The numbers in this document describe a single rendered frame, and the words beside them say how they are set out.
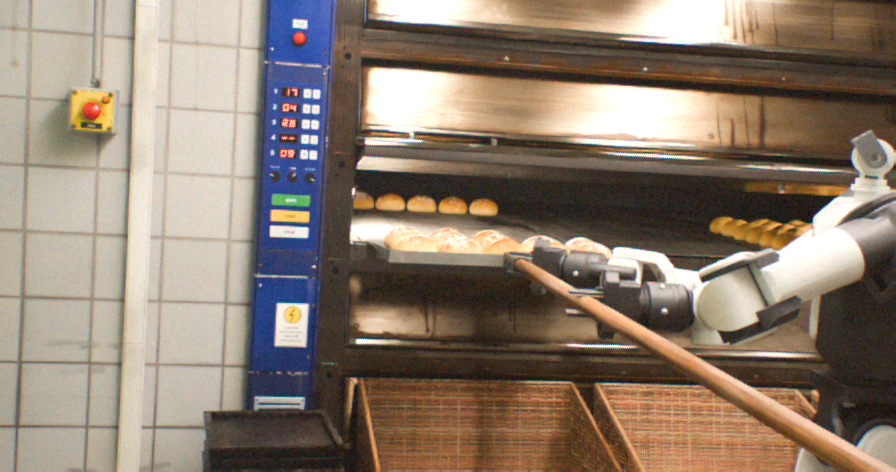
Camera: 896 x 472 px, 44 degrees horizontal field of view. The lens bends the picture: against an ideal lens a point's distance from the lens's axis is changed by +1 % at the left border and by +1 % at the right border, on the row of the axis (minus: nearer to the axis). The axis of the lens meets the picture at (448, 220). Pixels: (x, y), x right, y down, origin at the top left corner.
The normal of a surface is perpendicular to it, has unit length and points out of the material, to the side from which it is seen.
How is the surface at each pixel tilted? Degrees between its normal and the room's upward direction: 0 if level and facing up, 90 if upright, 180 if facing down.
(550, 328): 70
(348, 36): 90
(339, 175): 90
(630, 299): 90
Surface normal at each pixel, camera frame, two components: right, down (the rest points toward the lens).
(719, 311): -0.77, 0.22
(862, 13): 0.18, -0.24
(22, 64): 0.18, 0.11
